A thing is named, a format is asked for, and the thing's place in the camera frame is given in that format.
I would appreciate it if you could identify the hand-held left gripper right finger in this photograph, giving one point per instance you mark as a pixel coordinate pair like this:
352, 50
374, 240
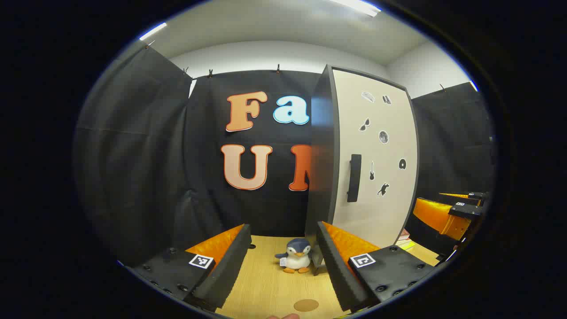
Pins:
334, 270

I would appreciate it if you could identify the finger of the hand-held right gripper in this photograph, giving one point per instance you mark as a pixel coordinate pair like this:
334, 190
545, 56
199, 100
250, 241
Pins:
478, 197
436, 215

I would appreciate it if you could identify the grey cabinet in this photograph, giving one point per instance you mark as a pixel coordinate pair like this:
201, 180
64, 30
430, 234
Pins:
322, 146

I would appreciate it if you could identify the penguin plush toy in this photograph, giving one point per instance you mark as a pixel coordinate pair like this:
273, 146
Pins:
297, 259

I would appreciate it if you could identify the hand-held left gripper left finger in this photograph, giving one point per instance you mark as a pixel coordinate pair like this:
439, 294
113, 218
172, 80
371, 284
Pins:
230, 270

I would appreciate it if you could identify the round brown coaster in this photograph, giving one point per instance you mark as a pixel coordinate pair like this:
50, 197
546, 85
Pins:
306, 305

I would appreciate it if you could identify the ceiling light strip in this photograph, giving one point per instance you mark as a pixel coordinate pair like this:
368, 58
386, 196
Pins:
356, 6
153, 31

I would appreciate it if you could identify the white cabinet door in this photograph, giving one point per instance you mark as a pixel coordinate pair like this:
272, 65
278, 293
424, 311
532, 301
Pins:
385, 204

